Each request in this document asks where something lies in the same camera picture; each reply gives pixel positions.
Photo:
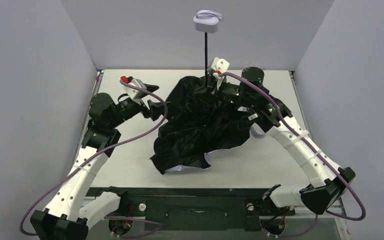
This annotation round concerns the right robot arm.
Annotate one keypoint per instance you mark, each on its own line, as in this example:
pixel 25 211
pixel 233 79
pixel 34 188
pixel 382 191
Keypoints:
pixel 328 181

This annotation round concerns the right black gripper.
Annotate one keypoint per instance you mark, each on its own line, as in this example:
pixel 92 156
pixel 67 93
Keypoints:
pixel 212 93

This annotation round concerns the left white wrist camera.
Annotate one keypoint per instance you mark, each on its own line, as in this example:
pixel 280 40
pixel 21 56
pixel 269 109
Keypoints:
pixel 133 93

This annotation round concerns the purple umbrella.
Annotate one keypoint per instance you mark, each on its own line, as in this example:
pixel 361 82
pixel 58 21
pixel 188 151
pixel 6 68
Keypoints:
pixel 197 124

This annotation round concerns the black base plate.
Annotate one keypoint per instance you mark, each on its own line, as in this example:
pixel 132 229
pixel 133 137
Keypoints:
pixel 199 209

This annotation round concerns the purple umbrella case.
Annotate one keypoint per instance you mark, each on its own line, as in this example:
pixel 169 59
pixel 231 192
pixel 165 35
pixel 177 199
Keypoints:
pixel 256 131

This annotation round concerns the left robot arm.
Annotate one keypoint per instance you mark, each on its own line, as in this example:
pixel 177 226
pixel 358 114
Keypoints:
pixel 65 217

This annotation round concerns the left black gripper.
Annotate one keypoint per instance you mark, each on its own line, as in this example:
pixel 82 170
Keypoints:
pixel 147 108

